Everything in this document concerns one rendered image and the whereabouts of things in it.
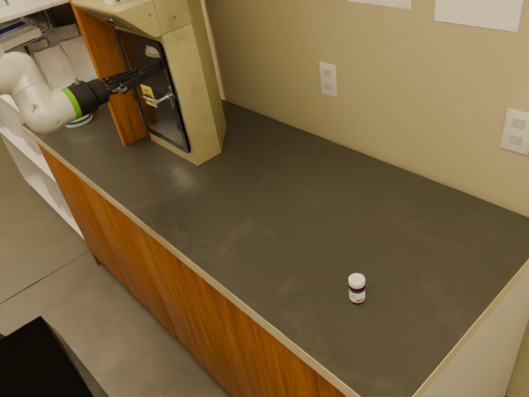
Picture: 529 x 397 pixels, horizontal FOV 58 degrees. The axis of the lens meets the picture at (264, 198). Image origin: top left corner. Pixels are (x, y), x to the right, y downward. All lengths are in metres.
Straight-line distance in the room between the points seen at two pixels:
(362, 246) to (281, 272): 0.23
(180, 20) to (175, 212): 0.59
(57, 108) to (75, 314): 1.53
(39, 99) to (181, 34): 0.46
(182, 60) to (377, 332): 0.99
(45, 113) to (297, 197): 0.75
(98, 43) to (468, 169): 1.29
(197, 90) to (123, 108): 0.41
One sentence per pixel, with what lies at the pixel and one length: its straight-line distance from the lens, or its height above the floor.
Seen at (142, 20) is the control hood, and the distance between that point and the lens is 1.49.
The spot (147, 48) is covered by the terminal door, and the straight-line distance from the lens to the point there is 1.61.
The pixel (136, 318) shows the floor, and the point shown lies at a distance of 2.56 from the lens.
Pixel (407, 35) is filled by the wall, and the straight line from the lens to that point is 1.42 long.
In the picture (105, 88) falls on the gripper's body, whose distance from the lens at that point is 1.48.
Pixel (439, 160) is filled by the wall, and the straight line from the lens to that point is 1.52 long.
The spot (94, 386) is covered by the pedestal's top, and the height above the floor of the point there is 0.94.
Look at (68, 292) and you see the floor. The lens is 2.88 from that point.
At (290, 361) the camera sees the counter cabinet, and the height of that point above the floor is 0.78.
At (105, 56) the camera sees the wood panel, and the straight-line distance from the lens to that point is 1.86.
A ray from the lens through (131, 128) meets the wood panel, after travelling 1.97.
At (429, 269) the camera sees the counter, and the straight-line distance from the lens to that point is 1.24.
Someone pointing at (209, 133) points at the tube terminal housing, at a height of 1.04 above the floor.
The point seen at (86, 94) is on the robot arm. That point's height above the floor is 1.33.
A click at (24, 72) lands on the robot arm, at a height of 1.43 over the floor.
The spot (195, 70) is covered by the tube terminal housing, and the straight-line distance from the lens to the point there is 1.61.
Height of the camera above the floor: 1.83
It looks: 37 degrees down
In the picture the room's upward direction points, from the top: 10 degrees counter-clockwise
